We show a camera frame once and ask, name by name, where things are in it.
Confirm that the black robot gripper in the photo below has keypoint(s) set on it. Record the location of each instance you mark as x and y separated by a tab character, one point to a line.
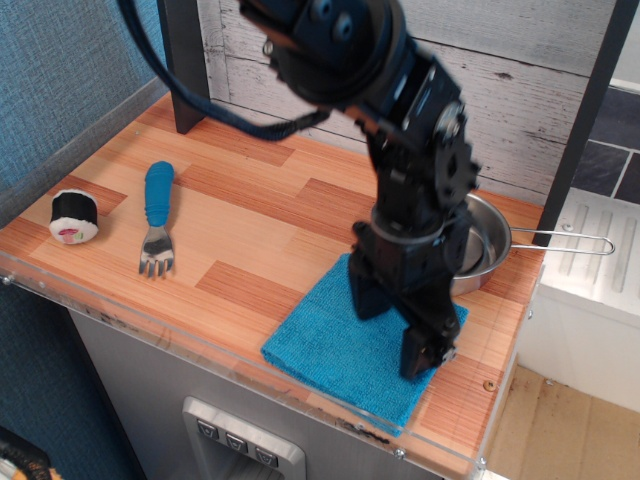
414	275

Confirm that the blue cloth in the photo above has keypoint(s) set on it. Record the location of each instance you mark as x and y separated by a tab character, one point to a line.
323	344

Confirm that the small steel pan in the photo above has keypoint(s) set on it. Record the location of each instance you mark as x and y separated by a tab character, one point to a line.
490	242

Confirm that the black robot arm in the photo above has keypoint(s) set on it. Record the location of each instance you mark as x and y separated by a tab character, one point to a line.
357	58

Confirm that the white grooved cabinet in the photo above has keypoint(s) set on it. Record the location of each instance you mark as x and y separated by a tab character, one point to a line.
583	324

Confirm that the silver dispenser button panel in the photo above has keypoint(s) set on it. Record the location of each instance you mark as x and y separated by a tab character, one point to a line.
228	447

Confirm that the plush sushi roll toy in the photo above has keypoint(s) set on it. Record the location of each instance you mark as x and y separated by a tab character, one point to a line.
74	217

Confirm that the clear acrylic table edge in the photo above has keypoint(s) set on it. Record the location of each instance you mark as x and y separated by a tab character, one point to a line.
220	363

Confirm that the yellow black object corner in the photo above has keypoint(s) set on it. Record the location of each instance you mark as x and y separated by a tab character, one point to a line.
26	464

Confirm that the blue handled fork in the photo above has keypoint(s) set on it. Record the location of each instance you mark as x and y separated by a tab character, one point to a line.
157	254

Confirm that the right black post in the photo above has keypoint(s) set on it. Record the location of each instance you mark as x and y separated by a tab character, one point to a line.
606	61

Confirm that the black post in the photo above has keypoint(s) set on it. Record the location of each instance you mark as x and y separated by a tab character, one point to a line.
183	45
606	61

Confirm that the left black post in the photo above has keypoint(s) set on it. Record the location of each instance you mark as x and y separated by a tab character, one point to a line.
183	45

